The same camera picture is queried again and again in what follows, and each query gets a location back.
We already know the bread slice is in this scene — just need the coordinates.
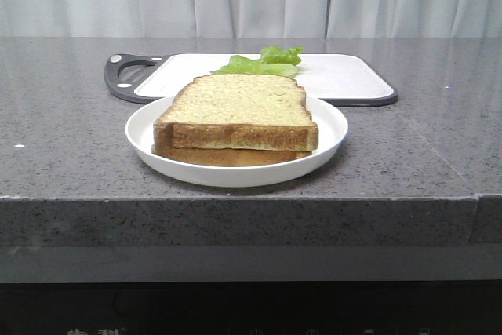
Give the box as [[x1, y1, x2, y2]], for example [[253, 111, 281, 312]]
[[151, 145, 312, 167], [153, 74, 318, 151]]

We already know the black appliance front panel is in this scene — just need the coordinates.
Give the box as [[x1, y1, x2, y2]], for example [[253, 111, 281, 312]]
[[1, 281, 501, 334]]

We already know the white cutting board black handle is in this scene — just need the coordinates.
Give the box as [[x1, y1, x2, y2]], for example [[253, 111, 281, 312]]
[[104, 53, 398, 107]]

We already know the white round plate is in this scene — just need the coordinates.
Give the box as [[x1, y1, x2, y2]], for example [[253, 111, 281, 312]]
[[125, 97, 348, 188]]

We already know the green lettuce leaf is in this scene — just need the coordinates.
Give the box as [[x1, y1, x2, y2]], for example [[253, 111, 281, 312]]
[[212, 46, 304, 78]]

